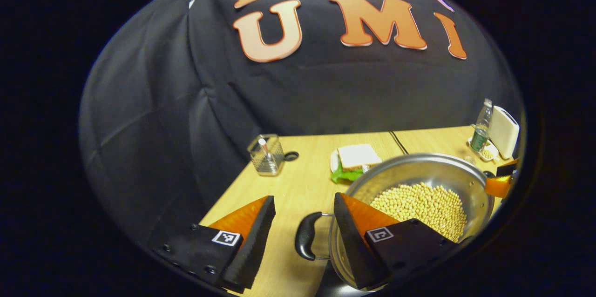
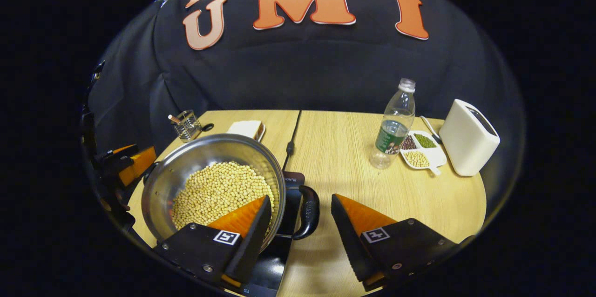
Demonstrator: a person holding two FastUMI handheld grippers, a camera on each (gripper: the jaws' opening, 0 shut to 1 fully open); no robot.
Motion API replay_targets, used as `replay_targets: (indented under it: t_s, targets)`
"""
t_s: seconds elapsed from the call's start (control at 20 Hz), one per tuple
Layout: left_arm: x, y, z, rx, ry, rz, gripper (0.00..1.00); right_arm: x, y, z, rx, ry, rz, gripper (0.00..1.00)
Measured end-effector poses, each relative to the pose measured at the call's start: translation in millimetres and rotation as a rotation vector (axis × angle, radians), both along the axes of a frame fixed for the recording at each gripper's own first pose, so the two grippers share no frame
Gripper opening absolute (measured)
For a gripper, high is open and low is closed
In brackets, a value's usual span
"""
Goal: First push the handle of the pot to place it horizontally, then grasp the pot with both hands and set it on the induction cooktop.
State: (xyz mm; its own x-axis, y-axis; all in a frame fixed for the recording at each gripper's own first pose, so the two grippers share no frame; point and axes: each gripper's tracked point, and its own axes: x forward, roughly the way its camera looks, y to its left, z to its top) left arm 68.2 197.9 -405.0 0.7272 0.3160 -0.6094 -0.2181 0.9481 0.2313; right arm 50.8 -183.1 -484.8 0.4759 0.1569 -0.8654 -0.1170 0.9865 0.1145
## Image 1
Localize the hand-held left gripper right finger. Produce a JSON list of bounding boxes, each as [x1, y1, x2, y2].
[[333, 192, 460, 291]]

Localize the pile of yellow soybeans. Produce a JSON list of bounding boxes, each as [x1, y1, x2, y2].
[[370, 182, 467, 243]]

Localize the black backdrop cloth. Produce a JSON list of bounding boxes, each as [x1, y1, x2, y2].
[[79, 0, 524, 260]]

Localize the black induction cooktop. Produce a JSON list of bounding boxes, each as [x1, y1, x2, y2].
[[316, 260, 373, 297]]

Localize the white divided bean plate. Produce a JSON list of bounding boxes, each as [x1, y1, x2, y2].
[[467, 139, 500, 163]]

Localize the black cooktop cable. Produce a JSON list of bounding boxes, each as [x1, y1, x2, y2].
[[388, 131, 410, 155]]

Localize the sandwich with lettuce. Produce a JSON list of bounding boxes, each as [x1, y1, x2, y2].
[[330, 144, 383, 184]]

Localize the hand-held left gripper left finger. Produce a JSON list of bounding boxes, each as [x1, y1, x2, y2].
[[148, 195, 277, 294]]

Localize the clear plastic water bottle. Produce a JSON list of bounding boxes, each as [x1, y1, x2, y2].
[[469, 98, 493, 153]]

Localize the white stick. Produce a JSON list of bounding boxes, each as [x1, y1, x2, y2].
[[258, 138, 276, 163]]

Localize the stainless steel pot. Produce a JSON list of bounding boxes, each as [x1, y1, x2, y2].
[[295, 153, 495, 292]]

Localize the metal mesh holder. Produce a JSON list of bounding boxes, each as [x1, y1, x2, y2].
[[247, 134, 285, 177]]

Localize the white toaster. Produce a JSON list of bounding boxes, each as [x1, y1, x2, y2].
[[487, 105, 521, 160]]

